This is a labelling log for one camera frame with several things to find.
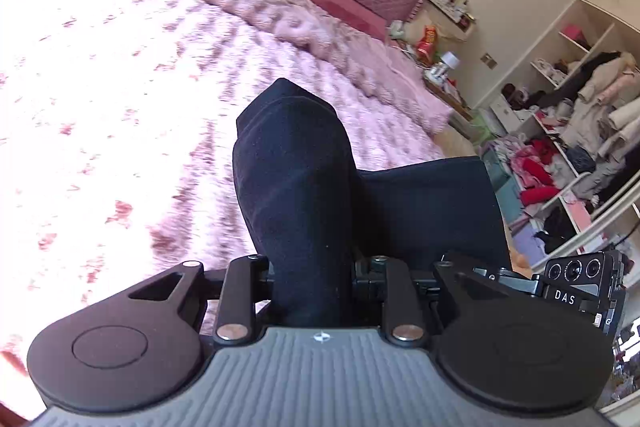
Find white open wardrobe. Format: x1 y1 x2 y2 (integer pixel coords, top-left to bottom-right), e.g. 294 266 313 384
477 0 640 410

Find white bottle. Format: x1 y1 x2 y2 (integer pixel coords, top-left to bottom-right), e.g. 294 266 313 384
434 52 461 82

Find pink knitted blanket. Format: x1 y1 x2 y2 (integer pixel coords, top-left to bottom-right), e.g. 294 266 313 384
67 0 455 134

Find hanging beige coats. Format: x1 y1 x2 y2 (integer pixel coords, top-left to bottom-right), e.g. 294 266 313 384
560 51 640 202

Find black pants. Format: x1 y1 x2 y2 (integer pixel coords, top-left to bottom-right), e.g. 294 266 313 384
232 78 514 329

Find red gift bag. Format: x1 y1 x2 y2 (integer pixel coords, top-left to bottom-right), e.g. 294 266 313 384
416 26 442 64

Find white wall shelf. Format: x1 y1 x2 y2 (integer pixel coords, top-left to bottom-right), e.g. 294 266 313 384
429 0 476 40

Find pink fluffy blanket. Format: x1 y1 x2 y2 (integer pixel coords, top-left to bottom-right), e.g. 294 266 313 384
0 0 448 420

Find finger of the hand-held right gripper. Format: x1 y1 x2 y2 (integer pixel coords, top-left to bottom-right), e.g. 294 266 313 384
444 250 545 295

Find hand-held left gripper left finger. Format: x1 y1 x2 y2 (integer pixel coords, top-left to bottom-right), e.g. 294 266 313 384
129 255 271 345

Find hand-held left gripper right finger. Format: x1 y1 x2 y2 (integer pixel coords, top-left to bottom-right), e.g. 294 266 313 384
355 257 481 348

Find heap of clothes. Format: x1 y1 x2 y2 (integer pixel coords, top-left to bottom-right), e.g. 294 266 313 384
500 134 566 208

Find wooden nightstand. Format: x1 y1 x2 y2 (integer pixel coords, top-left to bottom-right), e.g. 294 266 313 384
422 69 473 120

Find teal storage box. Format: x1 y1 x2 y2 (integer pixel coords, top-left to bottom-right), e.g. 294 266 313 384
481 146 523 229

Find green plastic bin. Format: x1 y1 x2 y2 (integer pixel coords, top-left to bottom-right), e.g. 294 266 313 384
469 109 497 144

